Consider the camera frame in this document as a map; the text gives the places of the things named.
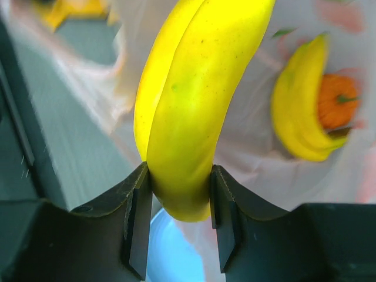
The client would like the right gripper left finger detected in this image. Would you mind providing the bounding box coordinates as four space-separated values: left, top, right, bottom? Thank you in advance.
1 163 152 281

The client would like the blue plate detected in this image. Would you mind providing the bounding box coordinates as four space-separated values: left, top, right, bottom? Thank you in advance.
146 209 205 282

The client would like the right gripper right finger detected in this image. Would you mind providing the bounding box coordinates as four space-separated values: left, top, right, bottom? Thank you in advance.
210 165 375 281

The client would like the yellow banana bunch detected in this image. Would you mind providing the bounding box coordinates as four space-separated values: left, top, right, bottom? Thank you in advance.
271 32 347 162

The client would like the red orange persimmon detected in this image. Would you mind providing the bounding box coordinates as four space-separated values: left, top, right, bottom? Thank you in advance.
318 74 360 130

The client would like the orange cloth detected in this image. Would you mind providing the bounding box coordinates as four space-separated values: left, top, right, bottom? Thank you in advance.
33 0 118 32

